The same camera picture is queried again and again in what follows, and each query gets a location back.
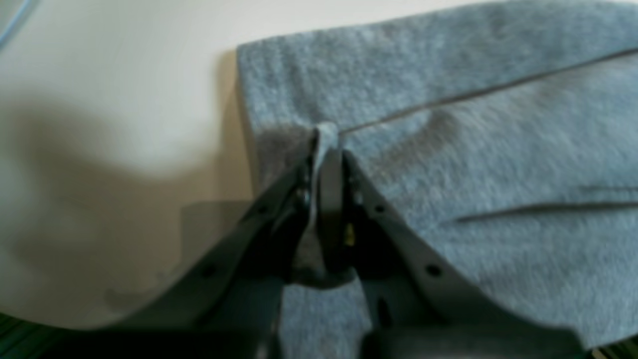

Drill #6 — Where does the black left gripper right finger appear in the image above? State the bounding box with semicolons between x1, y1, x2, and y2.
319;149;584;359

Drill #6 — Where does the grey t-shirt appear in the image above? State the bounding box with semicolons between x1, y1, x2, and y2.
237;0;638;348

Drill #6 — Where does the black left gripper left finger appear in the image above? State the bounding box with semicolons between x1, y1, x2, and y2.
50;136;319;359

